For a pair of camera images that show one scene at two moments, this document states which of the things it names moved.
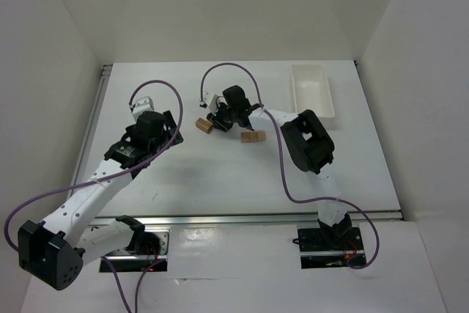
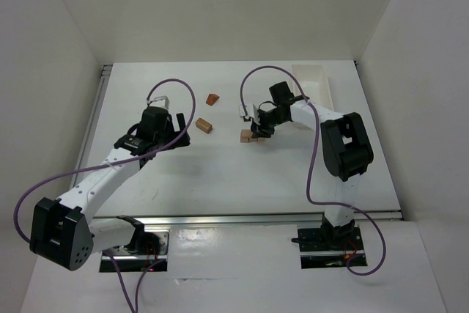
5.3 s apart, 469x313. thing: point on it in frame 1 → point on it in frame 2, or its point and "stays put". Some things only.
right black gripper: (218, 121) → (261, 127)
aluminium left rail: (89, 130) stays put
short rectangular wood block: (204, 124) stays put
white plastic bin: (311, 90) stays put
